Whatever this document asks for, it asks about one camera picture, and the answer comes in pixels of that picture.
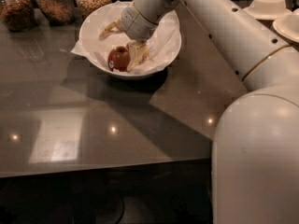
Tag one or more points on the white paper liner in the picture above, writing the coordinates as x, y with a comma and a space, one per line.
165, 44

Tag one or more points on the rear stack of paper bowls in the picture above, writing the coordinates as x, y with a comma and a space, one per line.
267, 10

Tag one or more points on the leftmost glass cereal jar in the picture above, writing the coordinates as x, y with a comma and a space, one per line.
17, 15

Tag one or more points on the red front apple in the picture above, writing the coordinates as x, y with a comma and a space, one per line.
118, 59

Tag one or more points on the white ceramic bowl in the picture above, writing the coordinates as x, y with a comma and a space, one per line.
93, 34

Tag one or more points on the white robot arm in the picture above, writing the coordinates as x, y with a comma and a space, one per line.
255, 151

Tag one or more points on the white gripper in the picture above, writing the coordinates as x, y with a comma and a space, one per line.
135, 22

